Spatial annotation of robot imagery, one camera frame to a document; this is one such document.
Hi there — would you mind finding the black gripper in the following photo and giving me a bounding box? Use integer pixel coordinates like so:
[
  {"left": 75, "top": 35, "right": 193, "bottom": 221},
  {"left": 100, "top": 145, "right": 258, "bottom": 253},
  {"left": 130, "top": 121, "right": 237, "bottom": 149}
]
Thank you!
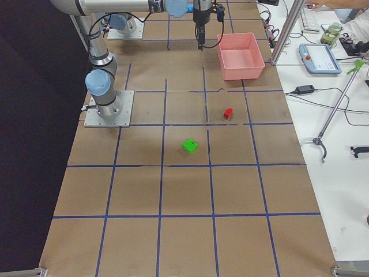
[{"left": 193, "top": 0, "right": 212, "bottom": 50}]

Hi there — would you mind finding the red toy block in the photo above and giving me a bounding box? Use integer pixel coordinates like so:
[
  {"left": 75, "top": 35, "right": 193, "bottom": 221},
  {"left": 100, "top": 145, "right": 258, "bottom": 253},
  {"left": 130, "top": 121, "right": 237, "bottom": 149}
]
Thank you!
[{"left": 223, "top": 108, "right": 234, "bottom": 119}]

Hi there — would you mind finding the green toy block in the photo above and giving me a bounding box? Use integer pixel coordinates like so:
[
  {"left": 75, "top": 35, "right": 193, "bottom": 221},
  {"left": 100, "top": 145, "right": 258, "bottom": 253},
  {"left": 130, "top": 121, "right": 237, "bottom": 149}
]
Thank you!
[{"left": 182, "top": 138, "right": 198, "bottom": 154}]

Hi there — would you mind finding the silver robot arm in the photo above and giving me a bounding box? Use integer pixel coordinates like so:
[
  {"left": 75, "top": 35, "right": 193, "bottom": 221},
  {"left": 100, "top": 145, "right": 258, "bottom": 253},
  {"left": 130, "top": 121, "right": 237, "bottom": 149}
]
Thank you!
[
  {"left": 51, "top": 1, "right": 189, "bottom": 118},
  {"left": 107, "top": 0, "right": 217, "bottom": 50}
]

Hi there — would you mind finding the pink plastic box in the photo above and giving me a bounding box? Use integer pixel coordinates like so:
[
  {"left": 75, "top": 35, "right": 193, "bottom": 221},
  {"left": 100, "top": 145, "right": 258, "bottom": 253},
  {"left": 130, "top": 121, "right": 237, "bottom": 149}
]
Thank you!
[{"left": 217, "top": 33, "right": 265, "bottom": 81}]

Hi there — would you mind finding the white keyboard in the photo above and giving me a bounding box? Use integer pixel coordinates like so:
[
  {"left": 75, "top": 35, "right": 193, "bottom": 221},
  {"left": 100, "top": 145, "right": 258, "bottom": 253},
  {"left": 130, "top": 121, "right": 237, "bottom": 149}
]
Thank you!
[{"left": 300, "top": 7, "right": 321, "bottom": 33}]

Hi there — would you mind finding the black power adapter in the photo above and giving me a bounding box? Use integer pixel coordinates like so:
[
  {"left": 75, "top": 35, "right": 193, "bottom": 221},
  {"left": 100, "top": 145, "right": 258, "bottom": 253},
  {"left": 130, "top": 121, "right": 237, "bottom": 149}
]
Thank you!
[{"left": 294, "top": 85, "right": 315, "bottom": 95}]

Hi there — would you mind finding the teach pendant tablet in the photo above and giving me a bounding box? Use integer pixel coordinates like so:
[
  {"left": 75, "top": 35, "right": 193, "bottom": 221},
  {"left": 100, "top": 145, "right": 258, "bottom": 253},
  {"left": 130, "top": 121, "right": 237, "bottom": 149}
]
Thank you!
[{"left": 299, "top": 44, "right": 342, "bottom": 76}]

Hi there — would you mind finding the green glass jar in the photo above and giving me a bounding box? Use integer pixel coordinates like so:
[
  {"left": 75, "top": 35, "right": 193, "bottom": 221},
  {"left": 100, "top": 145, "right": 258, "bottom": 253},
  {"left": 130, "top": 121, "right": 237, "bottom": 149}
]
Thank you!
[{"left": 320, "top": 23, "right": 342, "bottom": 47}]

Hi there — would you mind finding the metal reacher grabber tool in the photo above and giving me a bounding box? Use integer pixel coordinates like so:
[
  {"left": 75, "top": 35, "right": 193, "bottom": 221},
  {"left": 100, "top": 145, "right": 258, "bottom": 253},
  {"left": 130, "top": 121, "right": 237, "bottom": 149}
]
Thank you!
[{"left": 311, "top": 59, "right": 364, "bottom": 163}]

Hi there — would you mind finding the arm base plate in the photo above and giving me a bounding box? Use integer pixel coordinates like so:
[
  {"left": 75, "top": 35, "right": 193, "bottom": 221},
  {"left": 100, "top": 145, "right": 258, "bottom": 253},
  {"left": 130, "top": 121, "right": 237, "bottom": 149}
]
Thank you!
[
  {"left": 84, "top": 91, "right": 134, "bottom": 128},
  {"left": 107, "top": 18, "right": 144, "bottom": 40}
]

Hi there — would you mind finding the aluminium frame post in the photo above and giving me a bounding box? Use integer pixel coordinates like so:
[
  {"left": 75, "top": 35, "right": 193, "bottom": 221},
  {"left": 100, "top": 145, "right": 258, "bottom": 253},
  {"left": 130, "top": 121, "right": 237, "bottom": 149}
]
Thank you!
[{"left": 270, "top": 0, "right": 304, "bottom": 65}]

